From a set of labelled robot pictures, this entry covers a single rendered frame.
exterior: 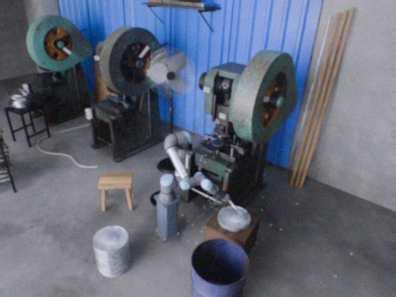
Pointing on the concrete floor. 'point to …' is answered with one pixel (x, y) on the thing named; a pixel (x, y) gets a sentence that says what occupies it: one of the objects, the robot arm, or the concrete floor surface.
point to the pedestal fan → (160, 73)
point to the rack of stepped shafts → (6, 162)
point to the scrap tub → (218, 269)
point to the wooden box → (244, 238)
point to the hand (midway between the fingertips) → (228, 199)
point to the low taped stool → (107, 180)
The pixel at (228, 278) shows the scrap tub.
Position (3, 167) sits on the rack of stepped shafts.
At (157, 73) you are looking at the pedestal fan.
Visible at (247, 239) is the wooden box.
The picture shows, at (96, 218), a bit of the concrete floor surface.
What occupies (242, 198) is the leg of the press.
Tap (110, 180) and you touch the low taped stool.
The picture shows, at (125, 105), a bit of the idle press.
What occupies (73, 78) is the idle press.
